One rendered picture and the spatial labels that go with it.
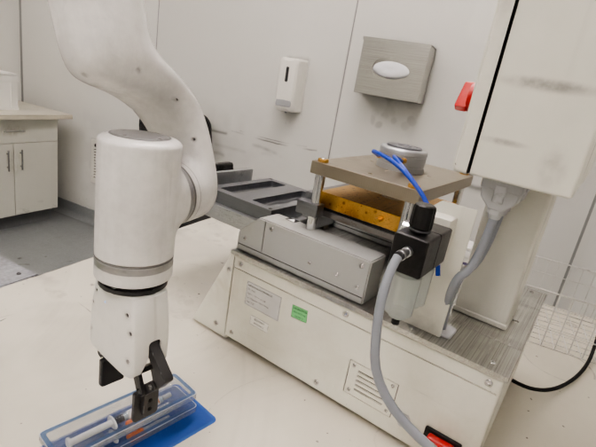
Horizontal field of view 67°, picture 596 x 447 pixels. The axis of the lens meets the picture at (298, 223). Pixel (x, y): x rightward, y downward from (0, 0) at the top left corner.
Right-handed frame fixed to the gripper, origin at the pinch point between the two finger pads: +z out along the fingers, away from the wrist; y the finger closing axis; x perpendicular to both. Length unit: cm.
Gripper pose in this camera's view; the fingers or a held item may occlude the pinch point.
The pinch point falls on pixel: (127, 388)
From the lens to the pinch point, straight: 63.0
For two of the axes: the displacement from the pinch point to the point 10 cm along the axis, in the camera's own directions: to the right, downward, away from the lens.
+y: 7.4, 3.2, -5.9
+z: -1.6, 9.4, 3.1
